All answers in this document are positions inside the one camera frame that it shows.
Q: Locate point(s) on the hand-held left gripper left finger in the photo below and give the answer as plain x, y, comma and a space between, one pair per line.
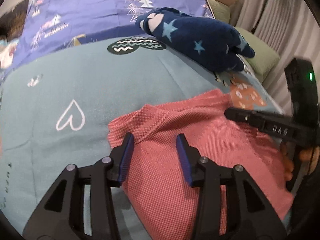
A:
125, 160

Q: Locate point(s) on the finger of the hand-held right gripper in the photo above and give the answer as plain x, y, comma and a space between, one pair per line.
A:
246, 117

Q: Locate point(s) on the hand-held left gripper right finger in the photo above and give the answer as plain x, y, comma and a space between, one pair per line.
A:
184, 160

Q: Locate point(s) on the coral pink knit garment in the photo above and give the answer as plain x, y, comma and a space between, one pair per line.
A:
200, 135

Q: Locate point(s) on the person's right hand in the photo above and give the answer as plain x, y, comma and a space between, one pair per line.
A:
288, 166

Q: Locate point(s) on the large green pillow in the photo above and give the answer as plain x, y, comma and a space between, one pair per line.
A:
260, 52

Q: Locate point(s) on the beige curtain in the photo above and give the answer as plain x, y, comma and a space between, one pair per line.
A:
275, 30

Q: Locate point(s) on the teal printed blanket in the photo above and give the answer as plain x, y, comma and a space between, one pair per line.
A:
87, 85

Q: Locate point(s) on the navy star-patterned fleece garment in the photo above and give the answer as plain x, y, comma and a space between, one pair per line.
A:
195, 37

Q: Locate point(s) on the small green pillow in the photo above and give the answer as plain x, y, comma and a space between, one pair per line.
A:
220, 11

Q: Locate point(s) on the purple tree print bedsheet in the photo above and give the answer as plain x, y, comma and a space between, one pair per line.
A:
100, 10

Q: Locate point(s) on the white and teal patterned quilt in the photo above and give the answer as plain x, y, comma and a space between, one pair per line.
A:
7, 53

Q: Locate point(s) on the dark brown blanket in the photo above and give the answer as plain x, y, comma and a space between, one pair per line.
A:
10, 22

